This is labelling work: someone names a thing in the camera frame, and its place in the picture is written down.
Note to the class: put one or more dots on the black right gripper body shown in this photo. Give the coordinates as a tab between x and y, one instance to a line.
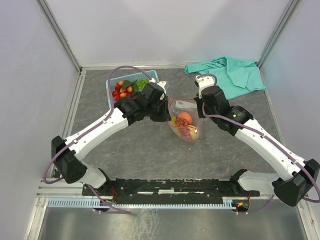
208	111

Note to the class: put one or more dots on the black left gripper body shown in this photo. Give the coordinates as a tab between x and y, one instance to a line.
158	112

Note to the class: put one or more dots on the green grapes bunch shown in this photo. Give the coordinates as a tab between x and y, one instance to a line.
141	83

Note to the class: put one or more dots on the yellow mango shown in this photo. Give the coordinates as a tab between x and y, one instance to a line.
172	124

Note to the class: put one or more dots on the light blue plastic basket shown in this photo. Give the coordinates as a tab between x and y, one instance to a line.
131	77

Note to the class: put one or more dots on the red strawberries with leaf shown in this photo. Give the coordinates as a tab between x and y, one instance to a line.
124	88

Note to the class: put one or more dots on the orange peach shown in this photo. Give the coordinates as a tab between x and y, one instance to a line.
186	116

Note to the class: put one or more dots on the clear orange zip bag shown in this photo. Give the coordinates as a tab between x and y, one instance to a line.
176	105

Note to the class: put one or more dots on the yellow lemon fruit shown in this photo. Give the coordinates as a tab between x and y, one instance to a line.
192	135

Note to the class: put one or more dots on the purple grapes bunch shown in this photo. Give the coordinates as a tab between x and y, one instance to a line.
182	126

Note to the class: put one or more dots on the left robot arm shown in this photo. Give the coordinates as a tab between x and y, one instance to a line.
68	153

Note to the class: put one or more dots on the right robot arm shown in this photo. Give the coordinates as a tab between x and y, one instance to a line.
238	122

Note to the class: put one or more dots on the teal cloth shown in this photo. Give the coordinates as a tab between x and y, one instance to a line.
235	77

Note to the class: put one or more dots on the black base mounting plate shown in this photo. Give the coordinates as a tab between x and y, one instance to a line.
174	191

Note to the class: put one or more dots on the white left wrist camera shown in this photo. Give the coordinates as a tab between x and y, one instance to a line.
163	85

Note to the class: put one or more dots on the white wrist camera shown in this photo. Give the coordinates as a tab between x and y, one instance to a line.
203	81
163	85

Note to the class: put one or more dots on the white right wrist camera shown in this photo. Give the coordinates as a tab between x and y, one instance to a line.
203	81

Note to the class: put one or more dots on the light blue cable duct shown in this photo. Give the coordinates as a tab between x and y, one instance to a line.
95	203

